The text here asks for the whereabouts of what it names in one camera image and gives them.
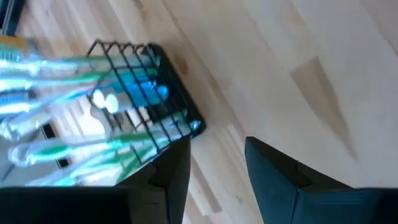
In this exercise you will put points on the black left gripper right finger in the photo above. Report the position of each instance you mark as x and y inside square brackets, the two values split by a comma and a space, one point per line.
[273, 186]

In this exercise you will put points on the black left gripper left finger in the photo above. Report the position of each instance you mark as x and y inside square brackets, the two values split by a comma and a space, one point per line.
[168, 193]

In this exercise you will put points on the teal mouthwash bottle white cap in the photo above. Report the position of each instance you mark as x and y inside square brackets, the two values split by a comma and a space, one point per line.
[99, 99]
[112, 104]

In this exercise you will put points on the blue toothbrush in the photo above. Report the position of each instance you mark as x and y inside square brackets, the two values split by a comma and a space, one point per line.
[15, 99]

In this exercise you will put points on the yellow wipes canister white lid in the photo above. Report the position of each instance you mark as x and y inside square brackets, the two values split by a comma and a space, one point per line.
[12, 42]

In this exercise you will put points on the black aluminium table frame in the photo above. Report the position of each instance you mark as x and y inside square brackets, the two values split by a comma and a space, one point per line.
[12, 18]

